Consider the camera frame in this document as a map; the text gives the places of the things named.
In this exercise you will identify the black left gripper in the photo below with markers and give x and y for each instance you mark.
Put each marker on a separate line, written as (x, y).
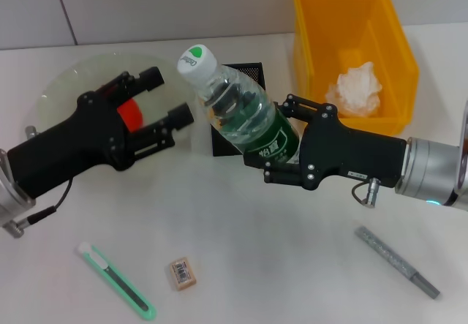
(73, 145)

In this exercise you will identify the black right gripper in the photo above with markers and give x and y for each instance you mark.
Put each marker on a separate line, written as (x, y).
(347, 156)

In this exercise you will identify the orange fruit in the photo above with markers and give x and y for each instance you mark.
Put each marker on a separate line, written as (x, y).
(129, 115)

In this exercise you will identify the clear green-label water bottle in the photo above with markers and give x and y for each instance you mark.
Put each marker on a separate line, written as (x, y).
(234, 104)

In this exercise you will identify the white paper ball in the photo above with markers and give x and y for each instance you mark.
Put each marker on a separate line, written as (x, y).
(356, 90)

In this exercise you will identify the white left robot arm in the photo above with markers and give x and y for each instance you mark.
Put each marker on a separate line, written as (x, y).
(9, 188)

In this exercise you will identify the translucent glass fruit plate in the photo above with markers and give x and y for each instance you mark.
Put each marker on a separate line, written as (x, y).
(91, 68)

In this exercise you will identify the black mesh pen holder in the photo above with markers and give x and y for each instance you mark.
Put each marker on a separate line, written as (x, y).
(252, 71)

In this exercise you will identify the grey glitter pen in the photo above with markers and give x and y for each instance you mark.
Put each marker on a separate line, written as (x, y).
(395, 260)

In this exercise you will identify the beige eraser with barcode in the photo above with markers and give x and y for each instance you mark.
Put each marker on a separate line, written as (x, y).
(183, 274)

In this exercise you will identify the yellow plastic bin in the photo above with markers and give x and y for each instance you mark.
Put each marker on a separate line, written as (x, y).
(314, 64)

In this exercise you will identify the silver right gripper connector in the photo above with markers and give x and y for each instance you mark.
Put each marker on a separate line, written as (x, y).
(372, 192)

